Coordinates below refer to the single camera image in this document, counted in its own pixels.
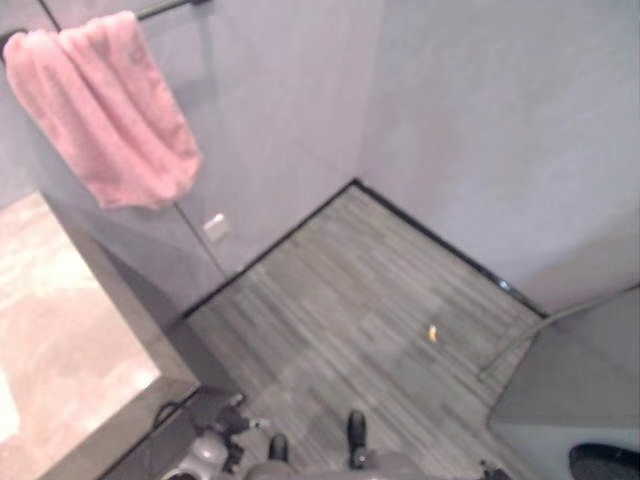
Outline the dark robot right foot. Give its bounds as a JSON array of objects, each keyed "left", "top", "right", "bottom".
[{"left": 346, "top": 409, "right": 370, "bottom": 470}]

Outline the black towel rail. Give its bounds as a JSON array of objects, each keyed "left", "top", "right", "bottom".
[{"left": 0, "top": 0, "right": 210, "bottom": 45}]

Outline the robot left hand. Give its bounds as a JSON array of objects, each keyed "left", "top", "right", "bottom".
[{"left": 195, "top": 393, "right": 265, "bottom": 437}]

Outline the dark robot foot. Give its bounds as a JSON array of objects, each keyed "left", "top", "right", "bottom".
[
  {"left": 268, "top": 433, "right": 291, "bottom": 462},
  {"left": 346, "top": 409, "right": 370, "bottom": 470}
]

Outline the black baseboard strip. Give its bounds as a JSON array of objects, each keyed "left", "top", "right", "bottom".
[{"left": 180, "top": 178, "right": 550, "bottom": 319}]

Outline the dark robot left foot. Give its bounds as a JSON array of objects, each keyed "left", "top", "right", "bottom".
[{"left": 268, "top": 433, "right": 291, "bottom": 462}]

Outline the pink towel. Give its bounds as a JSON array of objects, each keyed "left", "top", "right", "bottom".
[{"left": 2, "top": 10, "right": 205, "bottom": 211}]

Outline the marble top vanity counter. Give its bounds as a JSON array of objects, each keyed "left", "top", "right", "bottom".
[{"left": 0, "top": 191, "right": 202, "bottom": 480}]

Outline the grey door panel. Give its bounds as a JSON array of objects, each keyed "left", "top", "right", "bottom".
[{"left": 479, "top": 284, "right": 640, "bottom": 480}]

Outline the white wall socket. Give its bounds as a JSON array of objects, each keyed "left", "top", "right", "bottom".
[{"left": 202, "top": 213, "right": 232, "bottom": 243}]

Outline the black rounded object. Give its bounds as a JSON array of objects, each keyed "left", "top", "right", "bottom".
[{"left": 568, "top": 441, "right": 640, "bottom": 480}]

